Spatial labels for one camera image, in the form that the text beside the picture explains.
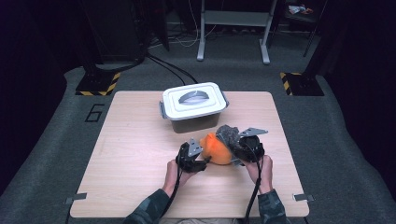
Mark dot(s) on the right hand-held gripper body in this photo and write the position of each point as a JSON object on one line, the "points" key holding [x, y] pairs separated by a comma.
{"points": [[252, 149]]}

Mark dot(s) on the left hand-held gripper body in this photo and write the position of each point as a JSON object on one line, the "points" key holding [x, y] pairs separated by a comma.
{"points": [[186, 163]]}

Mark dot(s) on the orange plush toy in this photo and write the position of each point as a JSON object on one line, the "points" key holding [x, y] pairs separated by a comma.
{"points": [[216, 151]]}

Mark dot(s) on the grey cloth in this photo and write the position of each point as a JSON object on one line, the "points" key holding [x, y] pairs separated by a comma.
{"points": [[229, 137]]}

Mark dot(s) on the brown transparent storage box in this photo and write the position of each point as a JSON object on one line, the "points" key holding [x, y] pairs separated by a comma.
{"points": [[194, 124]]}

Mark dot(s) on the white box lid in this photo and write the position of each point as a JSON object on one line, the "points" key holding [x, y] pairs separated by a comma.
{"points": [[199, 110]]}

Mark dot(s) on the person's left hand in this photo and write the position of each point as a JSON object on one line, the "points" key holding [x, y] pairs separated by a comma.
{"points": [[174, 177]]}

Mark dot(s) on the person's right hand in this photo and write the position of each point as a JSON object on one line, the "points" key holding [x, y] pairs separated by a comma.
{"points": [[264, 174]]}

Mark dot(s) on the grey tape strip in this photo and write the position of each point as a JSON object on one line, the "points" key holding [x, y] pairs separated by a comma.
{"points": [[303, 197], [76, 198]]}

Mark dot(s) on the black base with striped edge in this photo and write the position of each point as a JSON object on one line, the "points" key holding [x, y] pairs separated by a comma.
{"points": [[96, 84], [303, 85]]}

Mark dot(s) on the white metal stand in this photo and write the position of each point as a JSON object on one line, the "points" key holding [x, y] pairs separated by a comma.
{"points": [[201, 31]]}

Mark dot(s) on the dark curtain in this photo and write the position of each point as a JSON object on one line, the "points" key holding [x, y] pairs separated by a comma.
{"points": [[364, 77], [28, 77]]}

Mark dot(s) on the black chair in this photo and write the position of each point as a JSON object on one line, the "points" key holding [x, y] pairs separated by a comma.
{"points": [[299, 20]]}

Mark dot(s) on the white and orange object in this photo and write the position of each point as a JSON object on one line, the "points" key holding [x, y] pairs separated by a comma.
{"points": [[295, 9]]}

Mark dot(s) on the black cabinet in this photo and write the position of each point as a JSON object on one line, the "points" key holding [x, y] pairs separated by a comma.
{"points": [[115, 31]]}

